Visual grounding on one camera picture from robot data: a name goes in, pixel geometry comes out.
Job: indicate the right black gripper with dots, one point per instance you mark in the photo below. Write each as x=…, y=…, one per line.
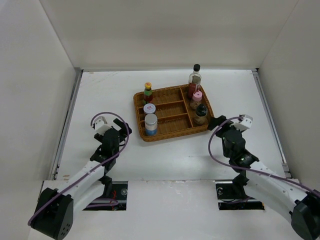
x=215, y=122

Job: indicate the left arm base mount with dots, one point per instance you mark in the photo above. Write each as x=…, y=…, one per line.
x=113, y=198

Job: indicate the brown wicker divided tray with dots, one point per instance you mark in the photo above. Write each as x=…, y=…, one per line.
x=175, y=116

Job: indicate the tall dark sauce bottle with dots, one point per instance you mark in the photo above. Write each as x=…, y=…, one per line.
x=194, y=81

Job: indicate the black cap spice bottle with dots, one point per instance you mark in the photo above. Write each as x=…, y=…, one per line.
x=200, y=114

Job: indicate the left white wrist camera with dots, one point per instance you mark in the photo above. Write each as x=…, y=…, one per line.
x=100, y=125

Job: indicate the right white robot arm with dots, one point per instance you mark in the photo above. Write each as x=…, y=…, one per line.
x=295, y=202

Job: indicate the silver cap blue-label jar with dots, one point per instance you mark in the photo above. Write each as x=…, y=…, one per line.
x=151, y=124

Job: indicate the white lid red jar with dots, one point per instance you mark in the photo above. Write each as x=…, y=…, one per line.
x=149, y=108

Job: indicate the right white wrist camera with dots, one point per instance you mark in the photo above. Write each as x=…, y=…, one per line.
x=243, y=123

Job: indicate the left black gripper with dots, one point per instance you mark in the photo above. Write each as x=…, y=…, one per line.
x=120, y=125

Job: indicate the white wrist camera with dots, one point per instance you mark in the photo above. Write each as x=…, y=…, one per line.
x=100, y=125
x=243, y=123

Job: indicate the pink cap spice jar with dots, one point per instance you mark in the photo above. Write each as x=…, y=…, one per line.
x=196, y=99

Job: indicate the green red chili sauce bottle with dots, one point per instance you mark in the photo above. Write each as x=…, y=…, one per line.
x=148, y=93

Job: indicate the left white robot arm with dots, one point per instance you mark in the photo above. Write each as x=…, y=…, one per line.
x=56, y=208

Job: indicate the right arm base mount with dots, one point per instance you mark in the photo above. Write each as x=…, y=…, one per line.
x=231, y=195

